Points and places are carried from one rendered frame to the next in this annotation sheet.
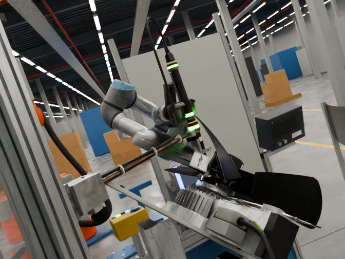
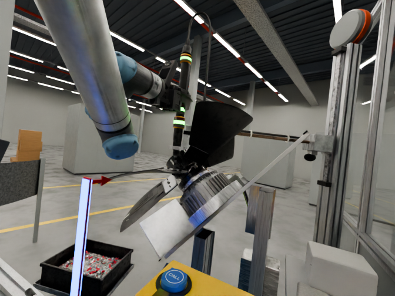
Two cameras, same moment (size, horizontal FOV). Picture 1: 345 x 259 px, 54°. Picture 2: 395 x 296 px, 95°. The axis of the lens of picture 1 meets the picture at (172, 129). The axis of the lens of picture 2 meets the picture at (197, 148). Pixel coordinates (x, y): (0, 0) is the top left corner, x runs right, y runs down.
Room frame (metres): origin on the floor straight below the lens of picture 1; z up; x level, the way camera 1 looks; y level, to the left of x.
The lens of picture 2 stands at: (1.73, 0.50, 1.28)
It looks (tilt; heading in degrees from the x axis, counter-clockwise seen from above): 0 degrees down; 228
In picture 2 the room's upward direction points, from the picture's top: 6 degrees clockwise
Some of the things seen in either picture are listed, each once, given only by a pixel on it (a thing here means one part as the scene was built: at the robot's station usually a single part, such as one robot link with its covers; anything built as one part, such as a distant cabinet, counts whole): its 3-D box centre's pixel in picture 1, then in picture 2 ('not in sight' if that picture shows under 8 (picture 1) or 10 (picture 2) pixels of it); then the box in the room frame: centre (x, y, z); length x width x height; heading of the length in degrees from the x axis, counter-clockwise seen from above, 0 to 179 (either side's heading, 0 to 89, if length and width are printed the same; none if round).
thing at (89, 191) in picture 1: (80, 195); (318, 143); (0.79, 0.26, 1.36); 0.10 x 0.07 x 0.08; 147
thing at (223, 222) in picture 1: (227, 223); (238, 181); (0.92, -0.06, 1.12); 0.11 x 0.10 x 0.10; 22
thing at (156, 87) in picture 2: (167, 112); (149, 84); (1.49, 0.00, 1.45); 0.08 x 0.05 x 0.08; 112
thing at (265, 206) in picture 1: (272, 211); not in sight; (1.00, -0.20, 1.08); 0.07 x 0.04 x 0.06; 33
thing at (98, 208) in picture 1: (99, 211); (310, 155); (0.82, 0.24, 1.30); 0.05 x 0.04 x 0.05; 147
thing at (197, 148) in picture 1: (197, 141); (180, 137); (1.31, -0.08, 1.31); 0.09 x 0.07 x 0.10; 147
